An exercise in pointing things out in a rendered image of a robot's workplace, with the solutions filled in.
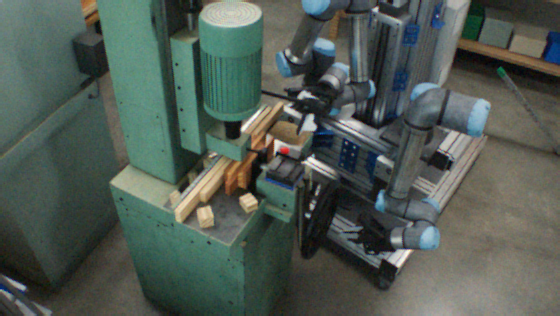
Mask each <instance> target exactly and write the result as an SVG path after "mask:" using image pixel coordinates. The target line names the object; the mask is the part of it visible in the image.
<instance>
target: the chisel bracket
mask: <svg viewBox="0 0 560 316"><path fill-rule="evenodd" d="M205 138H206V149H207V150H210V151H215V152H217V153H220V154H222V155H225V156H226V157H229V158H231V159H234V160H237V161H239V162H242V161H243V159H244V158H245V157H246V156H247V155H248V154H249V152H250V151H249V150H246V148H249V149H252V135H250V134H247V133H245V132H242V131H241V136H240V138H238V139H236V140H230V139H227V137H226V129H225V126H224V124H222V123H219V122H216V123H215V124H214V125H213V126H212V127H211V128H210V129H209V130H208V131H207V132H206V133H205Z"/></svg>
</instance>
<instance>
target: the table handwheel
mask: <svg viewBox="0 0 560 316"><path fill-rule="evenodd" d="M340 195H341V183H340V182H339V181H338V180H332V181H331V182H330V183H329V184H327V186H326V187H325V188H324V190H323V191H322V193H321V195H320V197H319V199H318V201H317V203H316V205H315V207H314V209H313V211H312V210H310V209H307V208H305V207H304V218H305V219H308V223H307V226H306V229H305V232H304V235H303V239H302V243H301V257H302V258H304V259H306V260H308V259H311V258H312V257H313V256H314V255H316V253H317V252H318V249H319V247H320V245H321V244H322V242H323V240H324V238H325V236H326V235H327V232H328V230H329V228H330V225H331V223H332V220H333V218H334V215H335V212H336V210H337V207H338V206H337V205H336V202H337V201H339V200H340ZM328 208H329V209H328ZM327 211H328V212H327ZM319 229H321V230H320V233H319V235H318V237H317V238H316V239H315V241H314V243H313V244H312V246H311V247H310V245H311V240H312V238H313V237H314V236H315V234H316V233H317V231H318V230H319Z"/></svg>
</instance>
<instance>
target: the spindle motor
mask: <svg viewBox="0 0 560 316"><path fill-rule="evenodd" d="M198 27H199V39H200V50H201V73H202V84H203V97H204V107H205V109H206V111H207V113H208V114H209V115H210V116H212V117H213V118H216V119H218V120H228V121H236V120H242V119H246V118H249V117H251V116H254V115H256V114H257V113H258V112H259V110H260V109H261V105H262V67H263V30H264V16H263V13H261V11H260V9H259V8H258V7H257V6H255V5H251V4H250V3H247V2H242V1H235V0H226V1H219V2H215V3H212V4H209V5H207V6H206V7H204V9H203V10H202V12H201V13H200V15H199V24H198Z"/></svg>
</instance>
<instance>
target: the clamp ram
mask: <svg viewBox="0 0 560 316"><path fill-rule="evenodd" d="M261 150H262V151H263V154H262V155H261V156H260V155H257V157H256V158H255V159H254V160H253V161H252V163H251V183H253V184H256V182H257V179H258V178H259V176H260V175H261V172H262V171H263V170H264V169H265V168H268V167H269V166H270V165H268V164H267V157H268V148H265V147H264V148H263V149H261Z"/></svg>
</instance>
